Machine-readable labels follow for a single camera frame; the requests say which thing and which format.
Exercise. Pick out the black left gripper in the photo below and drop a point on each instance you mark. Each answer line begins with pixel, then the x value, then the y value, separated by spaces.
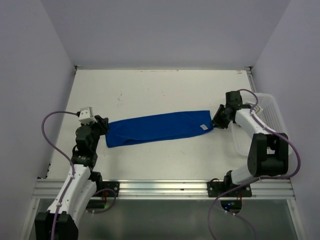
pixel 102 124

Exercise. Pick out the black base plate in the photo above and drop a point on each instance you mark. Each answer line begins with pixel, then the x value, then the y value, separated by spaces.
pixel 108 189
pixel 215 187

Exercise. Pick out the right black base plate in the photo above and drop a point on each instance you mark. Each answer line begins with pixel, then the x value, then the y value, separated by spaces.
pixel 215 187

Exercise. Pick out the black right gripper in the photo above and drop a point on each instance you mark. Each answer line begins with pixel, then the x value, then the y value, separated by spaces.
pixel 216 120

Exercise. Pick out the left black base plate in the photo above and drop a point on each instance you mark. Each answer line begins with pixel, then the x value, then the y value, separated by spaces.
pixel 108 189

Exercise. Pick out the aluminium mounting rail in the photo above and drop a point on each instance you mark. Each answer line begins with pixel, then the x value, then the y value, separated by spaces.
pixel 175 190

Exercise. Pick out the blue towel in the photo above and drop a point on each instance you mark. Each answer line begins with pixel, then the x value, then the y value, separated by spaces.
pixel 159 127

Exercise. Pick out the white plastic basket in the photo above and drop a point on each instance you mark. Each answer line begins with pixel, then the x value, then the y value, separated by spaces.
pixel 271 116

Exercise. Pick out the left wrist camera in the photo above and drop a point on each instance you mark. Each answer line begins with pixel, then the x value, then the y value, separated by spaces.
pixel 86 116

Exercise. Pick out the rabbit print towel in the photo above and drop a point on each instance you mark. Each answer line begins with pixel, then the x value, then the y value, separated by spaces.
pixel 258 110

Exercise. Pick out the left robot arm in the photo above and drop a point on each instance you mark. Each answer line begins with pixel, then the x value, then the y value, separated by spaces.
pixel 60 221

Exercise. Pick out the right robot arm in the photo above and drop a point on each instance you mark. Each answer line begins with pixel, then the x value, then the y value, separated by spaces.
pixel 268 154

